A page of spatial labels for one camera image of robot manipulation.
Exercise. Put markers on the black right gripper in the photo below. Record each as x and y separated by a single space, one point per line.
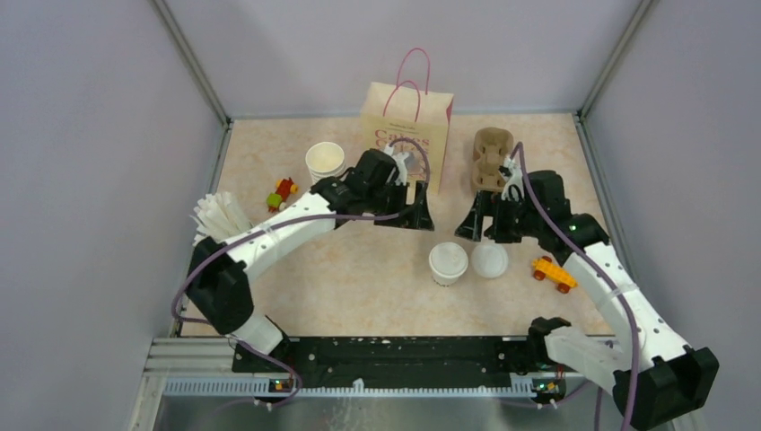
487 204

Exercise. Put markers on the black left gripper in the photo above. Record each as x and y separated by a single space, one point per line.
416 215

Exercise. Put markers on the white plastic cup lid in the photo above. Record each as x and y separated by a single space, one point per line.
448 254

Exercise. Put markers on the white paper coffee cup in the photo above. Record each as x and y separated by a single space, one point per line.
447 275

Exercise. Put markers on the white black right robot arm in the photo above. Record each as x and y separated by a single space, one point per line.
654 376

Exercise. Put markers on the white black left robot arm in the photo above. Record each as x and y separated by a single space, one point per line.
221 272

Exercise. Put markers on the stack of translucent lids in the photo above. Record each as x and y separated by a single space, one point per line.
489 260

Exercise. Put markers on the yellow toy car red wheels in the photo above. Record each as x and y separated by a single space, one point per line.
545 269

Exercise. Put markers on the brown pulp cup carrier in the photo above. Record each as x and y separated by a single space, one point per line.
490 147

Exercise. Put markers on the cream Cakes paper bag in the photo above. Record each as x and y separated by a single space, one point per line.
409 109

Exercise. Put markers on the stack of white paper cups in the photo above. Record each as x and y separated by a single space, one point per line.
325 159

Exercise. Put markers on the red green toy block figure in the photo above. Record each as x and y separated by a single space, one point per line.
276 201

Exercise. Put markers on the bundle of white paper straws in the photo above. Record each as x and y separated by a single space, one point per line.
219 216

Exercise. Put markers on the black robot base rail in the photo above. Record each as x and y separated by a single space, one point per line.
422 362

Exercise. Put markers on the grey slotted cable duct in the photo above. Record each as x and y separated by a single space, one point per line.
265 388

